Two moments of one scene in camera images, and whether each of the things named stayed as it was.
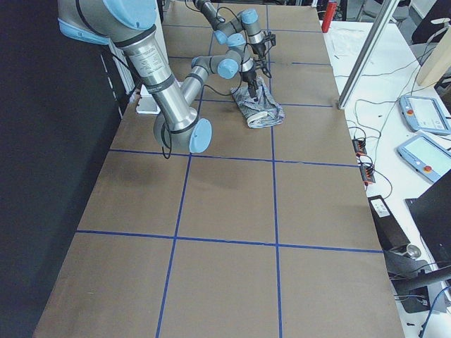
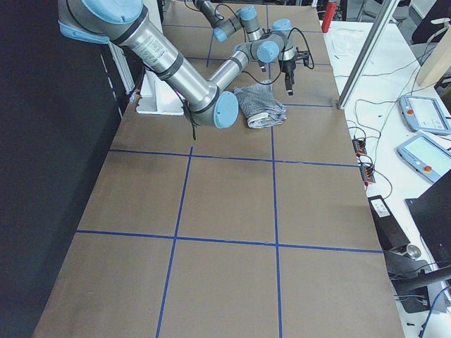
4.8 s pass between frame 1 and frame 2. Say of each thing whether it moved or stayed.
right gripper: moved
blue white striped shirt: stayed
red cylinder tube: stayed
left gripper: moved
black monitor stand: stayed
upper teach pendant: stayed
